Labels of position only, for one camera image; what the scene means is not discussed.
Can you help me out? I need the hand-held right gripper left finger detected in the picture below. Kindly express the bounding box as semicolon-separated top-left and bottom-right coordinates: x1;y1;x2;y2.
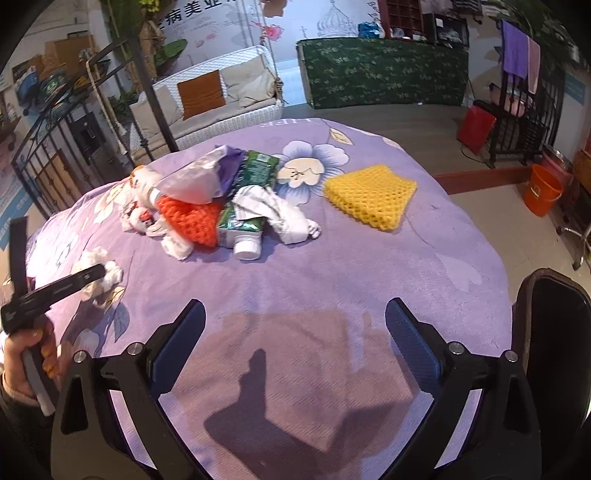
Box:
50;299;206;480

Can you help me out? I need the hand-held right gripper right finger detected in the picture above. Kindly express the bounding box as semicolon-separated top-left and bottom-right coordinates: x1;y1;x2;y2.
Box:
385;298;542;480

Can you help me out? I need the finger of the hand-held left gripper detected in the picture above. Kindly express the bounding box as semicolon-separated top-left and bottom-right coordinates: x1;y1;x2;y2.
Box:
9;217;29;298
21;264;105;306

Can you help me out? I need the white tissue ball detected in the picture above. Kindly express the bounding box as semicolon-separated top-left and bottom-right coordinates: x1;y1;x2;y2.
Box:
71;247;124;303

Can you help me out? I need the green carton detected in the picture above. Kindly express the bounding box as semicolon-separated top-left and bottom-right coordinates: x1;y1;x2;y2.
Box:
231;151;281;197

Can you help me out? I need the person's left forearm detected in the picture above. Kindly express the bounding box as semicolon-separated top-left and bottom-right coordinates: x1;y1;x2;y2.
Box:
0;373;58;480

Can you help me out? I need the person's left hand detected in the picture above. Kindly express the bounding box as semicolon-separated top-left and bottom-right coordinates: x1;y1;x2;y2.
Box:
0;318;62;398

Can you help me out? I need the white and red wrapper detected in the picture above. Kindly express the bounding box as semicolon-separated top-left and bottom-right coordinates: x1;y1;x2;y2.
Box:
120;202;160;236

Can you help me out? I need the white plastic bag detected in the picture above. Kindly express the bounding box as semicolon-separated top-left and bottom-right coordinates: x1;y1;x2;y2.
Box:
146;220;195;260

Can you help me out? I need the black metal gate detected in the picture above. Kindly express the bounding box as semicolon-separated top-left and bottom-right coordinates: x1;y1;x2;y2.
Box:
10;41;141;220

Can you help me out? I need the orange foam net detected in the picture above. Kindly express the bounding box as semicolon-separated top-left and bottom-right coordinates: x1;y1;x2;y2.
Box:
156;196;225;247

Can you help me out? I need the green tube white cap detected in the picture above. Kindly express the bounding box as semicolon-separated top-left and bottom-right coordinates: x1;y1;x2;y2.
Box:
216;205;269;261

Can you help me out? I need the cream bottle with white cap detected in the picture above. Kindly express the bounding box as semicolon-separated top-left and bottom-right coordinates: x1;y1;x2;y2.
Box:
130;165;163;209

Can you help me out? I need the purple floral blanket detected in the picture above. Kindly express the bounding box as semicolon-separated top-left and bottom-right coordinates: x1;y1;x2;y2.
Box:
25;117;515;480

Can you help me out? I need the black chair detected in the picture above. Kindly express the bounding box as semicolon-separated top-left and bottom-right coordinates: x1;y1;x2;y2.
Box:
509;267;591;418

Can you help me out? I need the yellow foam net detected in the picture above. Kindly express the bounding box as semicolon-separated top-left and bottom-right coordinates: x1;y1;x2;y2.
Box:
323;164;419;232

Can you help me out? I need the clear plastic bag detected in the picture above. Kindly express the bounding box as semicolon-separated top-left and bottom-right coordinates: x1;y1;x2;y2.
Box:
158;145;228;205

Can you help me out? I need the crumpled white tissue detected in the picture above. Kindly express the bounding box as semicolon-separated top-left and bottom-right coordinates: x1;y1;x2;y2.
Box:
232;184;322;245

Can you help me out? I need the purple plastic bag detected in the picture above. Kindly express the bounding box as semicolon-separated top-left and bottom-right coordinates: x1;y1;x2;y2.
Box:
217;145;251;192

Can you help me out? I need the beige cushion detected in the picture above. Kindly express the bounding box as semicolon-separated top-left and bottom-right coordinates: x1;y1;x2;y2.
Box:
221;59;279;101
129;85;182;127

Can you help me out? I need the orange bucket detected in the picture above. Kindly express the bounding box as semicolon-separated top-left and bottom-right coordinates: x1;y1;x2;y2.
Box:
523;165;565;219

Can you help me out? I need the red bag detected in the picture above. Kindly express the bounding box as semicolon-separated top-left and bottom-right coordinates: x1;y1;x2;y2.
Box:
456;104;498;156

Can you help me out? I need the white wicker sofa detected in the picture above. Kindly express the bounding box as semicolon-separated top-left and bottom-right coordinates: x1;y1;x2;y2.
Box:
128;45;286;155

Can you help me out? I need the orange cushion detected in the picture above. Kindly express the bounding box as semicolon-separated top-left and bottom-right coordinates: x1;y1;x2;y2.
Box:
177;69;227;121

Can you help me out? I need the metal basin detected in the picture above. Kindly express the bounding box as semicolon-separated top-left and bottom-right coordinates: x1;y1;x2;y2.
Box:
542;144;574;174

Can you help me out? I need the black metal rack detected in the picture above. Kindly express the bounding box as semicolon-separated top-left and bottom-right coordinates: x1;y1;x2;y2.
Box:
487;18;568;168

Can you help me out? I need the green floral covered counter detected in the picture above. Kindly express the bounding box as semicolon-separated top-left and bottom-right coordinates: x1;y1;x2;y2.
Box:
297;37;470;110

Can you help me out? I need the pink towel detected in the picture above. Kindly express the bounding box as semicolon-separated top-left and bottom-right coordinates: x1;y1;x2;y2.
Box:
526;37;542;94

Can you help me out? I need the purple towel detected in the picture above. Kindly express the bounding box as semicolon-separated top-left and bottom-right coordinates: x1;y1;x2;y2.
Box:
501;18;530;80

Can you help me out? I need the black box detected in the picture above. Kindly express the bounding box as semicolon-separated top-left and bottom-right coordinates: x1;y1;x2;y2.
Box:
422;13;470;48

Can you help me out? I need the red wooden cubby shelf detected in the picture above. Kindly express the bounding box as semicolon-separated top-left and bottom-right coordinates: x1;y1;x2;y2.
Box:
378;0;424;40

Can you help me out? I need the black metal post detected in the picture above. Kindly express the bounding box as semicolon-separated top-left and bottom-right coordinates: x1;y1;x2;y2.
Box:
124;37;180;154

